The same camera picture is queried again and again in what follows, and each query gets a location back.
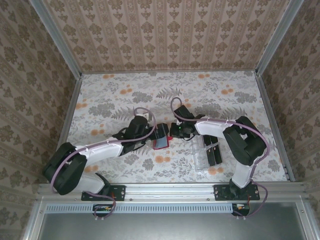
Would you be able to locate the black credit card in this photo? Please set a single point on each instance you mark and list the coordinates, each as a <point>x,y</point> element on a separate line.
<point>162,130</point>
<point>218,155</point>
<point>214,140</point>
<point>211,157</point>
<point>207,140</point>

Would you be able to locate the red card holder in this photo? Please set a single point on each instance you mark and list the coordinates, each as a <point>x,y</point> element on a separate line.
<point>161,143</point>

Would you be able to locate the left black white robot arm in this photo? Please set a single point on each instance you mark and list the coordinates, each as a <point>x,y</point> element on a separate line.
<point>105,152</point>

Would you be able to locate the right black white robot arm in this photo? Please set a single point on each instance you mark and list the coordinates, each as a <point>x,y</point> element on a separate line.
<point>212,128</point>

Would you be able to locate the clear acrylic card stand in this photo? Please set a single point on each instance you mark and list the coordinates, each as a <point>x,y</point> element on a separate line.
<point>199,157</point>

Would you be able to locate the floral patterned table cover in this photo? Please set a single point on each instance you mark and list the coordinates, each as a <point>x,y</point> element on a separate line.
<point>175,82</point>

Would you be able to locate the black connector board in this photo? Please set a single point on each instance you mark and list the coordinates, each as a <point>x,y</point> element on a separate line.
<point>241,208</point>
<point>102,208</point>

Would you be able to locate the grey metal panel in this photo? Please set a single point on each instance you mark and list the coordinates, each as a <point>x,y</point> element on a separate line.
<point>170,226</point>

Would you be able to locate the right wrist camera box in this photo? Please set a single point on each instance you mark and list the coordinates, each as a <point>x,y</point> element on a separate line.
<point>178,122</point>

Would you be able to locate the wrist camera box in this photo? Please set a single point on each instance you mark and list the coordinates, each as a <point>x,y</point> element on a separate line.
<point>178,122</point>
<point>148,117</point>

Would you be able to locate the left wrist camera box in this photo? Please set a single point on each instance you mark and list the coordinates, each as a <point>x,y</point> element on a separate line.
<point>148,117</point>

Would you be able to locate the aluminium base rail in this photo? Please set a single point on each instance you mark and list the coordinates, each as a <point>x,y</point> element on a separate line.
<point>170,191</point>

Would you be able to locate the aluminium table side rail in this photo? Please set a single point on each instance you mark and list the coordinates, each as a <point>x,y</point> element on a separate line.
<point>271,120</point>
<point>71,112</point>

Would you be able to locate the aluminium frame post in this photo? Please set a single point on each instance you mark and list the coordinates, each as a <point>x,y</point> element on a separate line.
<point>56,37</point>
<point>280,37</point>

